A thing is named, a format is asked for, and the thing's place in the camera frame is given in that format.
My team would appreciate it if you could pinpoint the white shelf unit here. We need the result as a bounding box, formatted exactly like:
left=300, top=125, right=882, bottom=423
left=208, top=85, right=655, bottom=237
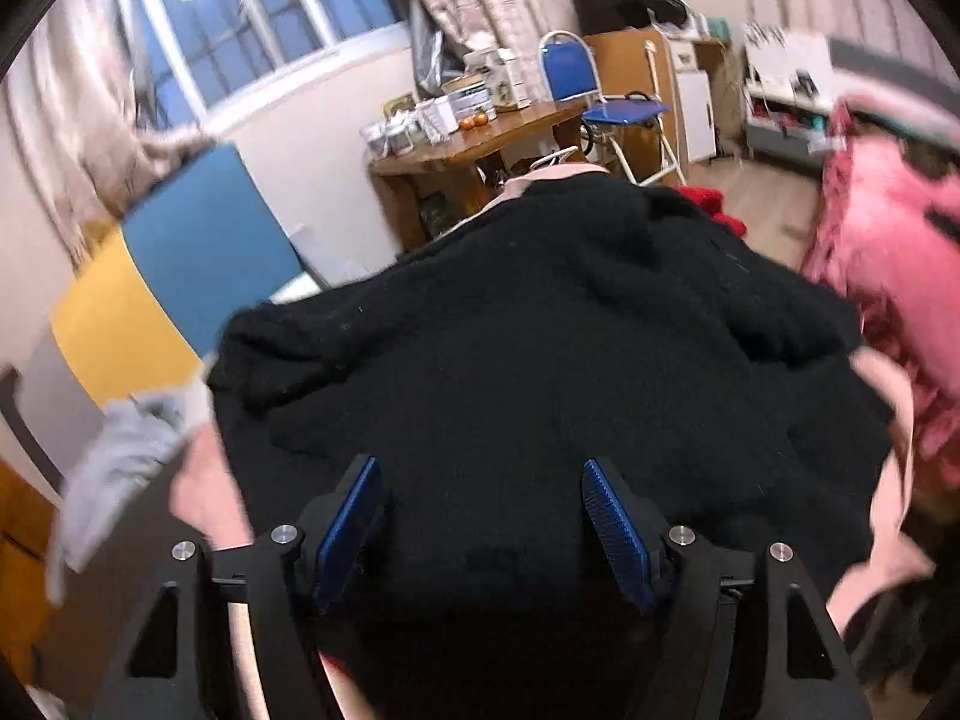
left=742, top=31, right=848, bottom=160

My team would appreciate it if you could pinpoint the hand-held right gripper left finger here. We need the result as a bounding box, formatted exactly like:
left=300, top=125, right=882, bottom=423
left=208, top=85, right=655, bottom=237
left=90, top=454, right=388, bottom=720

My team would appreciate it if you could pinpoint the wooden wardrobe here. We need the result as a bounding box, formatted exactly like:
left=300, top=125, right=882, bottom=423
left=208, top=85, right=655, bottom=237
left=0, top=457, right=62, bottom=683

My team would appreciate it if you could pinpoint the blue folding chair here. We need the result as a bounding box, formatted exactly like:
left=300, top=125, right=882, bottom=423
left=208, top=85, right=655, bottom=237
left=536, top=30, right=687, bottom=188

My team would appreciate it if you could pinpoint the pink fluffy garment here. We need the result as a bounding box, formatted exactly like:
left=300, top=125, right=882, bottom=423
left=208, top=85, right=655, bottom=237
left=799, top=34, right=960, bottom=481

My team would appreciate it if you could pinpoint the white pillow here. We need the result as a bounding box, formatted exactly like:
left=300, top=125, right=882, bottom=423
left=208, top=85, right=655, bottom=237
left=271, top=279, right=329, bottom=306

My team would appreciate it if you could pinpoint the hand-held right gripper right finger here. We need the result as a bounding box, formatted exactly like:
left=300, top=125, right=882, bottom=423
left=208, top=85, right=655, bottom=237
left=581, top=457, right=875, bottom=720

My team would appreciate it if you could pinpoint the beige starfish curtain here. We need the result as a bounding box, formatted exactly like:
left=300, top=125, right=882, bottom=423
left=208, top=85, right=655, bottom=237
left=0, top=0, right=218, bottom=271

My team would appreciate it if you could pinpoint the red cloth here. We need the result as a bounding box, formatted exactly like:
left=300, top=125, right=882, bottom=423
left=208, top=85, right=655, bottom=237
left=667, top=184, right=747, bottom=241

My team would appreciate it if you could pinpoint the silver foil sheet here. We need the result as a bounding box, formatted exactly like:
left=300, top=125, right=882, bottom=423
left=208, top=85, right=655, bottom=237
left=407, top=11, right=455, bottom=95

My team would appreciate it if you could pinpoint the wooden desk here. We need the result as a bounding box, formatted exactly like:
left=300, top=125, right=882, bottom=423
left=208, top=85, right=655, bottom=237
left=367, top=97, right=593, bottom=248

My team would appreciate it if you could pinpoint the window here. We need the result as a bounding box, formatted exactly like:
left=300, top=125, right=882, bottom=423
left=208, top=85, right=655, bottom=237
left=124, top=0, right=402, bottom=117

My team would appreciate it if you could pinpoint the wooden cabinet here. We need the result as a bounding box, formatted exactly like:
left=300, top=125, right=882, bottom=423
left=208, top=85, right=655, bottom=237
left=583, top=28, right=680, bottom=166

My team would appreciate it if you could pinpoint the white box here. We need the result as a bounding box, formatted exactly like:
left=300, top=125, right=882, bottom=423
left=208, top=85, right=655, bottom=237
left=416, top=97, right=459, bottom=143

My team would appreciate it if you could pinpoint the grey hoodie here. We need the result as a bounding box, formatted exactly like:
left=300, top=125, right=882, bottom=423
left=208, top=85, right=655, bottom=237
left=45, top=382, right=215, bottom=605

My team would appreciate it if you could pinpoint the dark cloth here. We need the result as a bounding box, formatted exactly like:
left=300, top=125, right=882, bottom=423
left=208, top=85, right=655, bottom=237
left=862, top=562, right=960, bottom=700

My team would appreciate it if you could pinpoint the white cabinet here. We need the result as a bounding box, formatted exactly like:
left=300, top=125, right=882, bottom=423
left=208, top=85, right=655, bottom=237
left=673, top=37, right=719, bottom=166

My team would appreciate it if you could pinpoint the stack of books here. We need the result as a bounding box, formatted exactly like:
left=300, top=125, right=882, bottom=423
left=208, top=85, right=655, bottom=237
left=442, top=77, right=496, bottom=118

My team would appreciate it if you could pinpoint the black monitor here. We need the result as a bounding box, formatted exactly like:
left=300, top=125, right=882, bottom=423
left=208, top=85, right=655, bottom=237
left=566, top=0, right=676, bottom=35

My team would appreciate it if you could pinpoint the black knit sweater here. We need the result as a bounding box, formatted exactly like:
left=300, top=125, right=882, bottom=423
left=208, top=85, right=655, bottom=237
left=206, top=169, right=897, bottom=720

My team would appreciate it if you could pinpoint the grey yellow blue headboard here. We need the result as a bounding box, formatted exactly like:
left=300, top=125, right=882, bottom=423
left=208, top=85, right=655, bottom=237
left=11, top=141, right=331, bottom=511

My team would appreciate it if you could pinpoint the pink bed sheet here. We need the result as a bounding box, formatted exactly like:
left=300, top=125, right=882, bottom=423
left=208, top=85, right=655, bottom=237
left=169, top=161, right=938, bottom=720

